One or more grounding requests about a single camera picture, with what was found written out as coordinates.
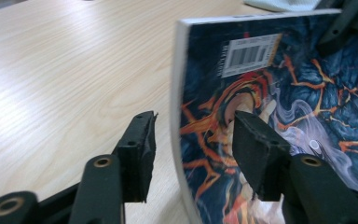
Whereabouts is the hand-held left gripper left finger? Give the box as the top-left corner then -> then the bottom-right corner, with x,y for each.
113,110 -> 158,203

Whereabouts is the light blue cloth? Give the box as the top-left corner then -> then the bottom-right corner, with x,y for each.
243,0 -> 323,13

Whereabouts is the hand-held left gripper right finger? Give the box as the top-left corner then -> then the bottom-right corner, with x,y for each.
231,110 -> 293,203

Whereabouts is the dark blue illustrated magazine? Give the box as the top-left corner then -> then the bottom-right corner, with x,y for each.
170,8 -> 358,224

